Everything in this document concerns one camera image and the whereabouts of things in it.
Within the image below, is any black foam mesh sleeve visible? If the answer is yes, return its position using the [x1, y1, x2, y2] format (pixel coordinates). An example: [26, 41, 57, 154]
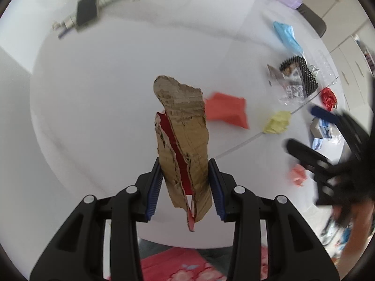
[279, 56, 319, 97]

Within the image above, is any pink crumpled paper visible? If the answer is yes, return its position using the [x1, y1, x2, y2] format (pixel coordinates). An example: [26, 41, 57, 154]
[290, 164, 307, 187]

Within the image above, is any dark grey chair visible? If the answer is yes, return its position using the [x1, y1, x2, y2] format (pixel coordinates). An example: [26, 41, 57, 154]
[297, 3, 327, 38]

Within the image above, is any cream drawer cabinet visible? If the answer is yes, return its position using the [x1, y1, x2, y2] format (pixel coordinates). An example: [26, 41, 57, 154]
[331, 22, 374, 111]

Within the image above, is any torn brown cardboard piece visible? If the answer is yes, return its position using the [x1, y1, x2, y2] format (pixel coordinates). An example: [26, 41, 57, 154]
[153, 75, 212, 232]

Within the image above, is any blue plastic bag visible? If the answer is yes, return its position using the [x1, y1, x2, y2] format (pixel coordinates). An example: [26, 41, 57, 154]
[273, 22, 304, 57]

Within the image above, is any yellow crumpled paper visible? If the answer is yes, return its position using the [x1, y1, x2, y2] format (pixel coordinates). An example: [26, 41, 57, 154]
[263, 110, 291, 134]

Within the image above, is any red crumpled plastic bag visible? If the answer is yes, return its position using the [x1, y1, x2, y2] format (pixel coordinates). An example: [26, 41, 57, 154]
[320, 88, 338, 112]

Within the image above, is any silver printed snack wrapper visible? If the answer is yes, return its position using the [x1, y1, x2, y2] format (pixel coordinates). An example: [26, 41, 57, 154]
[267, 63, 305, 105]

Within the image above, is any blue white small box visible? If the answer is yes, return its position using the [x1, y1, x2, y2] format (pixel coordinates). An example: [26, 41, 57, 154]
[310, 117, 332, 150]

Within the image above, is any right hand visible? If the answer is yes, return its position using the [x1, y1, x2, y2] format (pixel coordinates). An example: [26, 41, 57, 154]
[336, 200, 374, 280]

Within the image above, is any red paper piece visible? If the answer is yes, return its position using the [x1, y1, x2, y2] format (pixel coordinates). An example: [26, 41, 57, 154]
[205, 93, 250, 129]

